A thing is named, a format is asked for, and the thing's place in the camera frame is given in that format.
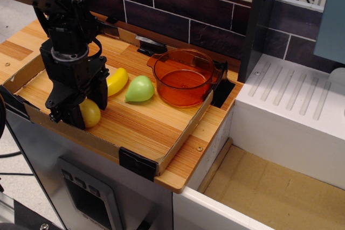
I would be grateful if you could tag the cardboard fence with black tape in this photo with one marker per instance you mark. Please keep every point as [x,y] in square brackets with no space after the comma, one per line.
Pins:
[156,140]

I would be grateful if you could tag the teal plastic bin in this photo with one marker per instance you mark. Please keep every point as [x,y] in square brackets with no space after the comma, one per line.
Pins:
[330,40]

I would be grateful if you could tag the yellow toy potato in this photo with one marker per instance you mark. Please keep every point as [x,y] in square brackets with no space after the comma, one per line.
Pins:
[90,113]

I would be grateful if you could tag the green toy pear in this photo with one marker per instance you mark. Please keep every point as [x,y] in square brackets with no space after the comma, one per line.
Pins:
[140,89]

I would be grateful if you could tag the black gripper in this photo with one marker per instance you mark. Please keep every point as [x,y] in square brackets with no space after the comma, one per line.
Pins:
[75,76]

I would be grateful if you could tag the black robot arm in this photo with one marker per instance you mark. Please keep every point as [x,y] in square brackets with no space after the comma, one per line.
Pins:
[67,23]

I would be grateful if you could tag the white toy sink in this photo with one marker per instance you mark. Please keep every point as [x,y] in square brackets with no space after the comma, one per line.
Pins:
[278,161]

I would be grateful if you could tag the black vertical post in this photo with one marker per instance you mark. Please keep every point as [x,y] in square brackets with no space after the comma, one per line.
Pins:
[255,40]

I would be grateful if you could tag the silver toy oven front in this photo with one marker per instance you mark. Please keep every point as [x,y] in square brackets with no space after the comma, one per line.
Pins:
[88,191]

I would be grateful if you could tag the orange transparent plastic pot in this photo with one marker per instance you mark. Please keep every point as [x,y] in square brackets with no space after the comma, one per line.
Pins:
[184,77]

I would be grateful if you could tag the yellow toy banana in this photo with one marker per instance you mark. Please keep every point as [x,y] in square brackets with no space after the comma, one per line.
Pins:
[117,81]

